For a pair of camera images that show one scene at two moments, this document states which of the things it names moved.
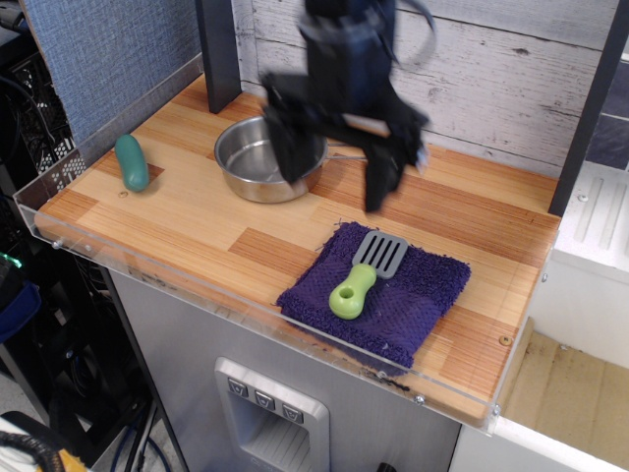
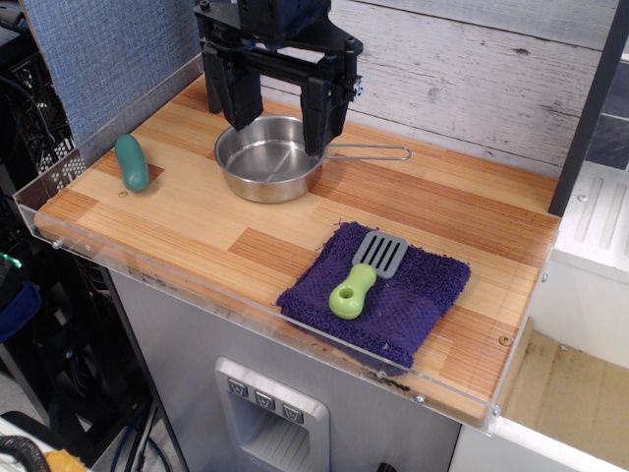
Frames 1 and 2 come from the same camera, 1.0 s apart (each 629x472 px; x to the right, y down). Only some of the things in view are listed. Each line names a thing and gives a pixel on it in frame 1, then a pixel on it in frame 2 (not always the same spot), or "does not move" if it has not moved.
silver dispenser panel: (270, 427) does not move
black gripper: (349, 88) → (292, 35)
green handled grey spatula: (380, 254) does not move
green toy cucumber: (135, 167) does not move
